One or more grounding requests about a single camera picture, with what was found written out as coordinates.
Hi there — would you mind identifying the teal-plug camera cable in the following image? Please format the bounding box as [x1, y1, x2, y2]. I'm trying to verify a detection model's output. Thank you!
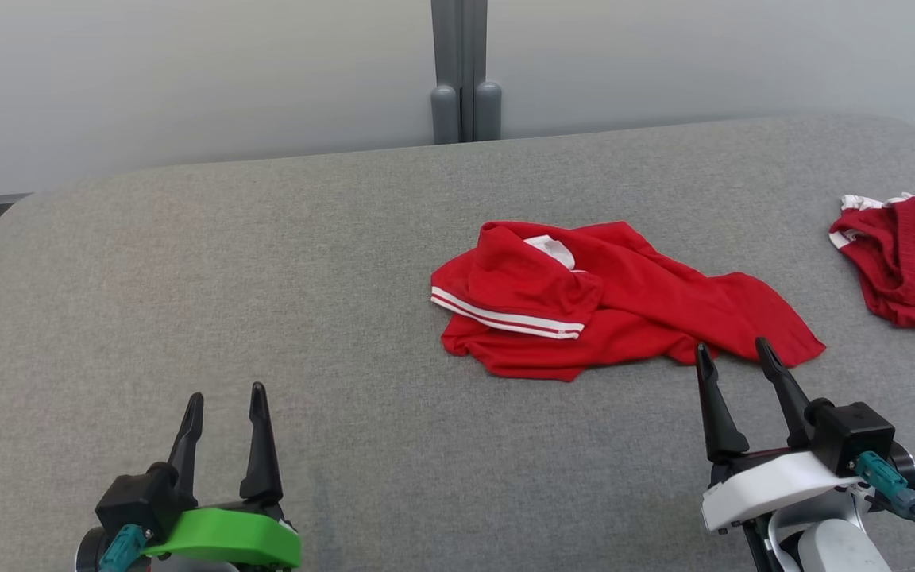
[98, 522, 148, 572]
[854, 450, 915, 572]

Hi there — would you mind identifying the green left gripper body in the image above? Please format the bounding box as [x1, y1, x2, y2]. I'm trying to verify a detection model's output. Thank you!
[142, 499, 303, 570]

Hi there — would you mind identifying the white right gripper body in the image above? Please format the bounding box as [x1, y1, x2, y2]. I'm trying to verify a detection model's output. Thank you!
[701, 446, 863, 534]

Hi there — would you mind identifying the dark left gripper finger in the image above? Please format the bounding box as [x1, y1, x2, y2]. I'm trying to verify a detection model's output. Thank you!
[167, 392, 206, 510]
[238, 382, 284, 503]

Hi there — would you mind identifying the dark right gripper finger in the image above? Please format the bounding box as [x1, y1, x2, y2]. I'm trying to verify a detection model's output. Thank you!
[755, 337, 816, 449]
[695, 343, 751, 465]

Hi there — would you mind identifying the teal-plug left camera cable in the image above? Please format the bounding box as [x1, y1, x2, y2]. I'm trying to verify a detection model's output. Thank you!
[98, 522, 148, 572]

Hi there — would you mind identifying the grey metal partition post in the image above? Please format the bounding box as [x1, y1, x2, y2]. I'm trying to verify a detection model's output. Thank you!
[430, 0, 504, 145]

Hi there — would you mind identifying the grey fabric sofa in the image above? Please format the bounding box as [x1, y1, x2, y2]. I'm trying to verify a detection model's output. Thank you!
[0, 114, 915, 572]

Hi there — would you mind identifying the red white-striped t-shirt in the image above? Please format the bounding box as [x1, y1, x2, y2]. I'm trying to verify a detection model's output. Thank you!
[430, 220, 828, 383]

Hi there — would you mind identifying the teal-plug right camera cable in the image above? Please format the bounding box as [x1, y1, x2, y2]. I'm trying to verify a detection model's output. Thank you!
[854, 450, 915, 572]

